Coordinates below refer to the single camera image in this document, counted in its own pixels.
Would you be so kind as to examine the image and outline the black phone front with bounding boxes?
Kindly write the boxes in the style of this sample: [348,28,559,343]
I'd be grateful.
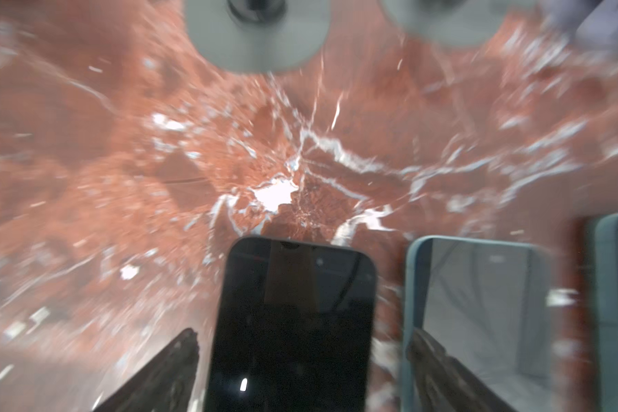
[587,213,618,411]

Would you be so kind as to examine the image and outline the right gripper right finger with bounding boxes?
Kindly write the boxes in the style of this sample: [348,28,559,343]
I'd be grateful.
[406,328,514,412]

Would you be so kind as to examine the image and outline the white folding phone stand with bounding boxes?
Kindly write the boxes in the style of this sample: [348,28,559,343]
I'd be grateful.
[541,0,618,52]

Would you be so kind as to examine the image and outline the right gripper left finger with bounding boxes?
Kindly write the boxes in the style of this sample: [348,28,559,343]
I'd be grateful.
[95,328,200,412]

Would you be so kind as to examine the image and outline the lavender round-base stand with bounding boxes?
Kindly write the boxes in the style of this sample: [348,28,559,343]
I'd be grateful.
[380,0,537,48]

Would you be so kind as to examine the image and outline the black phone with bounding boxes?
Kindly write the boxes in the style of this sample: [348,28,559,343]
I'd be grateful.
[204,236,378,411]
[587,213,618,411]

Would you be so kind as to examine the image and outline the silver-edged phone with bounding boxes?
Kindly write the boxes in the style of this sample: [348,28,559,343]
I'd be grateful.
[402,235,552,411]

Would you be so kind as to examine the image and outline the grey stand rear middle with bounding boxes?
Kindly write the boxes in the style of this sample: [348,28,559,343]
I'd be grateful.
[184,0,331,74]

